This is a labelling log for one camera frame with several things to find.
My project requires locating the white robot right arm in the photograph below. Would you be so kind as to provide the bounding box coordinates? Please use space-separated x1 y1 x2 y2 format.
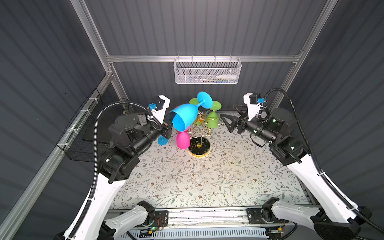
220 105 372 240

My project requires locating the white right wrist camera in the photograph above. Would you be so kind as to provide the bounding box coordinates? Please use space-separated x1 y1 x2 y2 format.
243 93 267 122

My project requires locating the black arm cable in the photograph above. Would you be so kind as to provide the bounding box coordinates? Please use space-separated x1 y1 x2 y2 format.
262 87 384 240
67 101 151 240

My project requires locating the white wire mesh basket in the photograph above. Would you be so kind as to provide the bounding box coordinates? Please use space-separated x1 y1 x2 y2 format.
173 58 242 85

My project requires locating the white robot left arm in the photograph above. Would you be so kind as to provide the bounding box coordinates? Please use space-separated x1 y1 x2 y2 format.
54 113 175 240

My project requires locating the gold wine glass rack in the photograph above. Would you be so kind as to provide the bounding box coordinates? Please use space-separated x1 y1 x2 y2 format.
188 110 216 158

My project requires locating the blue wine glass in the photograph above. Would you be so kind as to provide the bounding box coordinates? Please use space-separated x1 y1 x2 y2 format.
171 92 213 132
158 135 169 146

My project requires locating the white marker in basket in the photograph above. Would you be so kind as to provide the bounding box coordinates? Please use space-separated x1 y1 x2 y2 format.
216 75 238 81

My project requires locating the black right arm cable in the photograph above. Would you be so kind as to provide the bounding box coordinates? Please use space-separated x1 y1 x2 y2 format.
262 87 384 240

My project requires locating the black wire basket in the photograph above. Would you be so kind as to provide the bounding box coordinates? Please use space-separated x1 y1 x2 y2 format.
57 87 131 163

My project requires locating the pink wine glass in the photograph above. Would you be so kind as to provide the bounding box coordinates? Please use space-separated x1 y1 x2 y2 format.
177 127 191 150

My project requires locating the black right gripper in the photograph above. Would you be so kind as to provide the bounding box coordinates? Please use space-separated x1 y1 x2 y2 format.
220 103 275 146

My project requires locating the green wine glass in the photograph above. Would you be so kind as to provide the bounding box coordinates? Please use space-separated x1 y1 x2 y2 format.
189 98 199 105
206 101 222 129

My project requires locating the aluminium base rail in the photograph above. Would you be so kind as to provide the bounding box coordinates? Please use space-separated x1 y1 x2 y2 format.
117 206 315 240

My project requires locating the green wine glass back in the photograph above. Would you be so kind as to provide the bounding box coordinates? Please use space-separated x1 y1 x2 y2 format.
189 98 199 105

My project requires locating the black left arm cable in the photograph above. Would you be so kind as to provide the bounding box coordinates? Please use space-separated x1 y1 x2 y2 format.
67 101 151 240

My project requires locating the blue wine glass front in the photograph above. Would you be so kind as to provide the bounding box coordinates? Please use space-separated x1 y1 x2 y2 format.
158 135 169 146

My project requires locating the green wine glass right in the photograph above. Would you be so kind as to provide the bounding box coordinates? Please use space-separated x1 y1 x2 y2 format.
206 101 222 129

